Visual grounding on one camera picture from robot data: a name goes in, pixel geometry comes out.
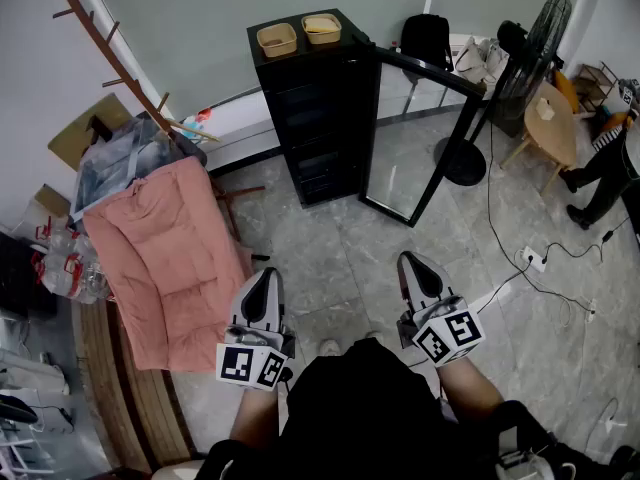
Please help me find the black backpack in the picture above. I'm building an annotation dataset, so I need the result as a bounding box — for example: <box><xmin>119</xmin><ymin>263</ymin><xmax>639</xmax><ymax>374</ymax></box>
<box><xmin>400</xmin><ymin>13</ymin><xmax>454</xmax><ymax>72</ymax></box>

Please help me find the plastic-wrapped picture frame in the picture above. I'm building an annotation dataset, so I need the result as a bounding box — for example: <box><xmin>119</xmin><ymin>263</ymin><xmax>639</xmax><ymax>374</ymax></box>
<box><xmin>69</xmin><ymin>117</ymin><xmax>174</xmax><ymax>222</ymax></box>

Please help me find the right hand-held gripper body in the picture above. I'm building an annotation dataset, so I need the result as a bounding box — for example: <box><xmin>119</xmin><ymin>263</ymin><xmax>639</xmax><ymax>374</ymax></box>
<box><xmin>396</xmin><ymin>294</ymin><xmax>487</xmax><ymax>369</ymax></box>

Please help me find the wooden coat rack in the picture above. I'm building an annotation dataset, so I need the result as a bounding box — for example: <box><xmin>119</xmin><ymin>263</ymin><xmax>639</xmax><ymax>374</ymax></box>
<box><xmin>48</xmin><ymin>0</ymin><xmax>271</xmax><ymax>262</ymax></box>

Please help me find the pack of clear water bottles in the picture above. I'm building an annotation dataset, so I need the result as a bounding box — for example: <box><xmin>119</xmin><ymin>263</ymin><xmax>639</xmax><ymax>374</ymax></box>
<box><xmin>32</xmin><ymin>215</ymin><xmax>112</xmax><ymax>305</ymax></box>

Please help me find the person's left forearm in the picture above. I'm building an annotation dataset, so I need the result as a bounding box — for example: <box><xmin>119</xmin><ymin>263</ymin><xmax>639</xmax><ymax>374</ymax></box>
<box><xmin>228</xmin><ymin>385</ymin><xmax>281</xmax><ymax>453</ymax></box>

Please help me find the orange cushion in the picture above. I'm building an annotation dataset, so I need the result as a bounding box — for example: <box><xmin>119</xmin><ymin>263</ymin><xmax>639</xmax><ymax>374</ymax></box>
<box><xmin>553</xmin><ymin>70</ymin><xmax>581</xmax><ymax>115</ymax></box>

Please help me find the brown cardboard sheet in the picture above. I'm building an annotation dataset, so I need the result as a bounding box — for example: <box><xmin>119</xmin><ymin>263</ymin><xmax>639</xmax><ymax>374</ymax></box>
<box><xmin>48</xmin><ymin>92</ymin><xmax>134</xmax><ymax>172</ymax></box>

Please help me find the person's black clothing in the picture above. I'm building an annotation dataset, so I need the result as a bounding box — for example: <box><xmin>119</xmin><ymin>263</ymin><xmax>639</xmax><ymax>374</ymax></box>
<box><xmin>196</xmin><ymin>337</ymin><xmax>640</xmax><ymax>480</ymax></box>

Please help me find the white bag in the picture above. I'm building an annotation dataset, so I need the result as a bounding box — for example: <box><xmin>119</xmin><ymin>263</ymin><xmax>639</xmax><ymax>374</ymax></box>
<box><xmin>453</xmin><ymin>35</ymin><xmax>510</xmax><ymax>86</ymax></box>

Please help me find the black floor cable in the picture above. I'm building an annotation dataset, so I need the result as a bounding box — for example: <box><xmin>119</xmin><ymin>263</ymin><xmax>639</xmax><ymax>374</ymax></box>
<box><xmin>485</xmin><ymin>121</ymin><xmax>597</xmax><ymax>315</ymax></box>

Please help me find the person's right forearm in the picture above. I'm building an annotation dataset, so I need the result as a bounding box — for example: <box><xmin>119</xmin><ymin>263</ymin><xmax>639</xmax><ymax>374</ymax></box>
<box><xmin>436</xmin><ymin>357</ymin><xmax>505</xmax><ymax>425</ymax></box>

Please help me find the black standing fan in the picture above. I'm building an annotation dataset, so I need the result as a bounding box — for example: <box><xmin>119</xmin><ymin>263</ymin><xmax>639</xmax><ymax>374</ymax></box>
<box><xmin>433</xmin><ymin>0</ymin><xmax>574</xmax><ymax>187</ymax></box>

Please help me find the wire frame shelf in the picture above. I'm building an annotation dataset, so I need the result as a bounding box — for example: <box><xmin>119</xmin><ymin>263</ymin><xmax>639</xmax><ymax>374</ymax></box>
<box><xmin>572</xmin><ymin>61</ymin><xmax>622</xmax><ymax>115</ymax></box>

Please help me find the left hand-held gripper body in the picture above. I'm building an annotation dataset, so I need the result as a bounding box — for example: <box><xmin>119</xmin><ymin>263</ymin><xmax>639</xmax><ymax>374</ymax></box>
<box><xmin>215</xmin><ymin>317</ymin><xmax>297</xmax><ymax>393</ymax></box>

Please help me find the wooden slatted bench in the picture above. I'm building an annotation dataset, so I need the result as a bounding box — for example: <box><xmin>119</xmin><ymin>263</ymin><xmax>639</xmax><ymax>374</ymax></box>
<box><xmin>72</xmin><ymin>297</ymin><xmax>197</xmax><ymax>475</ymax></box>

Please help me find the pink padded cushion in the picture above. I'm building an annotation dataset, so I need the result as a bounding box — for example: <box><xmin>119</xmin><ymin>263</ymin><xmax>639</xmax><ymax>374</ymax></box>
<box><xmin>82</xmin><ymin>156</ymin><xmax>255</xmax><ymax>373</ymax></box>

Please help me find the white waist-worn device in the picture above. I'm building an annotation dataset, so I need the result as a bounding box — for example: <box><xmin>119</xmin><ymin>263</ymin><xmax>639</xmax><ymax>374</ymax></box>
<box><xmin>494</xmin><ymin>446</ymin><xmax>552</xmax><ymax>480</ymax></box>

